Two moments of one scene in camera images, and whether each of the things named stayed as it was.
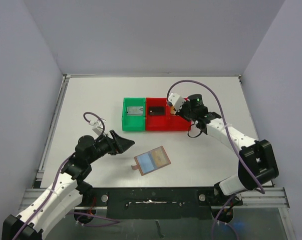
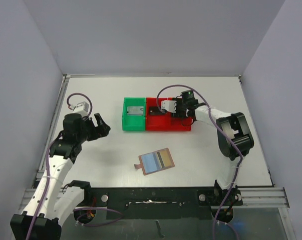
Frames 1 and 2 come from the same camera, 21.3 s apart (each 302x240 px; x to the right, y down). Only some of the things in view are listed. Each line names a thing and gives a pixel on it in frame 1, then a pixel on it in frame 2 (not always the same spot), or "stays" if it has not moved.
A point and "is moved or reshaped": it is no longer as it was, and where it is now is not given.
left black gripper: (113, 142) to (94, 128)
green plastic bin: (133, 123) stays
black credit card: (155, 111) stays
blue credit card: (146, 161) is moved or reshaped
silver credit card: (134, 110) stays
